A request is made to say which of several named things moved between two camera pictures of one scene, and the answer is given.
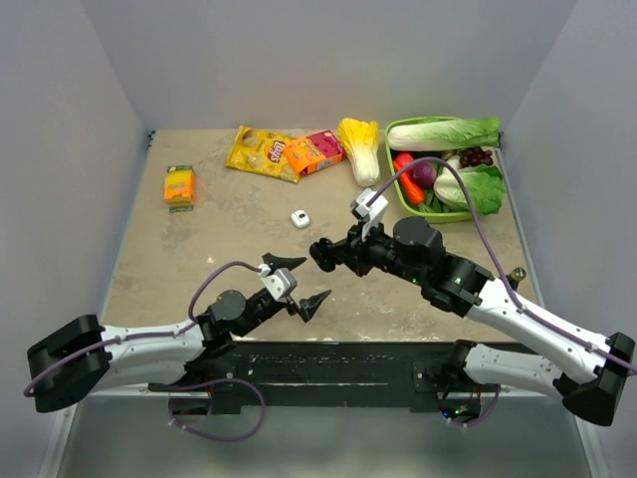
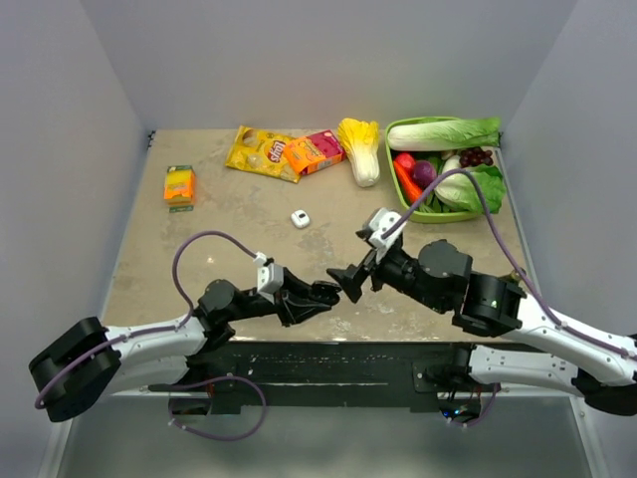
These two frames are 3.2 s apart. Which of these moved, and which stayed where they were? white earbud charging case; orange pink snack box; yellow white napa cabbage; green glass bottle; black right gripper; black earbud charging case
Moved: black earbud charging case; black right gripper
Stayed: orange pink snack box; green glass bottle; yellow white napa cabbage; white earbud charging case
